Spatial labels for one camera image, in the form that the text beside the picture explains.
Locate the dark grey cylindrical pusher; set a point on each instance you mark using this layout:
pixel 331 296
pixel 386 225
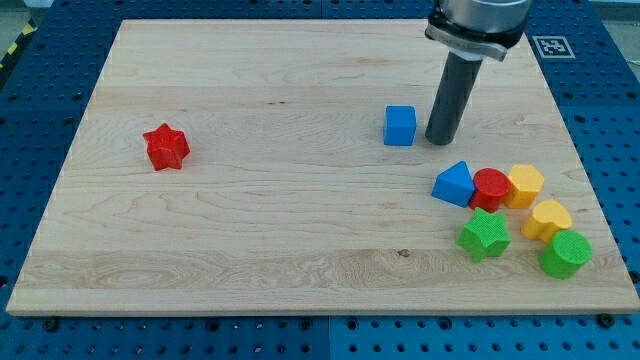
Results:
pixel 456 84

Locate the blue cube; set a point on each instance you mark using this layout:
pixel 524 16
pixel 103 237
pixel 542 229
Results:
pixel 399 126

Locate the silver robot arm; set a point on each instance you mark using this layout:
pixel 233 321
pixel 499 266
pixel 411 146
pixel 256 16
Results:
pixel 472 30

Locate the green star block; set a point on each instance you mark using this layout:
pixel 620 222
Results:
pixel 484 235

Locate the red star block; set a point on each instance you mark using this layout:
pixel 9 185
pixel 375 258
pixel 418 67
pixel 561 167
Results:
pixel 166 147

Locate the white fiducial marker tag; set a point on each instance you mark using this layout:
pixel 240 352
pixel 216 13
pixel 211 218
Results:
pixel 553 47

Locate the blue triangular block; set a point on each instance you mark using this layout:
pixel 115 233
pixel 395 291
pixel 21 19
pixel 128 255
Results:
pixel 454 185

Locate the red cylinder block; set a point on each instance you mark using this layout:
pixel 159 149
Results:
pixel 491 188

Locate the yellow hexagon block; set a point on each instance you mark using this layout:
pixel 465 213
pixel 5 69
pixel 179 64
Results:
pixel 526 184

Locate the yellow heart block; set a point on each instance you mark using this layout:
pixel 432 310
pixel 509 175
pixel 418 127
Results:
pixel 545 220

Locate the green cylinder block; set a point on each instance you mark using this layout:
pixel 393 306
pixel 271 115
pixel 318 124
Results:
pixel 565 254

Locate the light wooden board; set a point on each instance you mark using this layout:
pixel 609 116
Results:
pixel 289 202

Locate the black board clamp bolt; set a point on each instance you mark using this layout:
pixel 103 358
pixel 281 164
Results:
pixel 605 320
pixel 51 324

